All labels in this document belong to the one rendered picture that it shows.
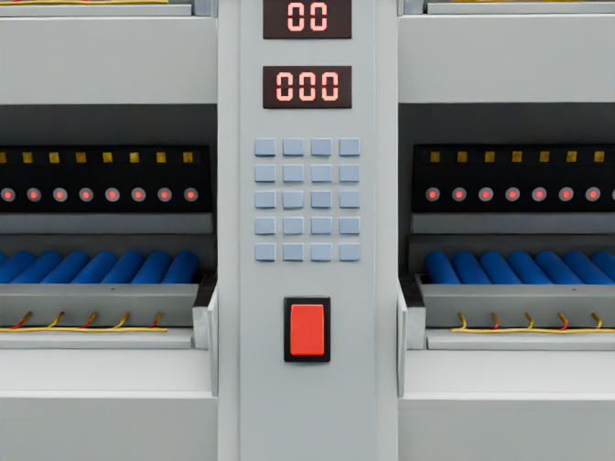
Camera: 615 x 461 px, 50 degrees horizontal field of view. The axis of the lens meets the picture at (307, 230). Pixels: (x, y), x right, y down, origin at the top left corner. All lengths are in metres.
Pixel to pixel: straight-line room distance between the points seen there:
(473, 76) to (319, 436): 0.21
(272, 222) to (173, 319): 0.12
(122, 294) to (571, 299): 0.28
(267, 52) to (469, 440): 0.23
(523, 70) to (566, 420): 0.19
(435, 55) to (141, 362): 0.24
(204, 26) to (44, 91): 0.10
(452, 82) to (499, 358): 0.16
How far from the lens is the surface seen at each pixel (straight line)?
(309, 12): 0.36
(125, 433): 0.38
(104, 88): 0.38
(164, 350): 0.41
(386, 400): 0.36
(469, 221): 0.53
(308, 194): 0.34
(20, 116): 0.61
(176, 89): 0.37
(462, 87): 0.37
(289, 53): 0.35
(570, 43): 0.39
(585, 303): 0.44
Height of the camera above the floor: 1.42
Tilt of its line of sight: level
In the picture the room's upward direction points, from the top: straight up
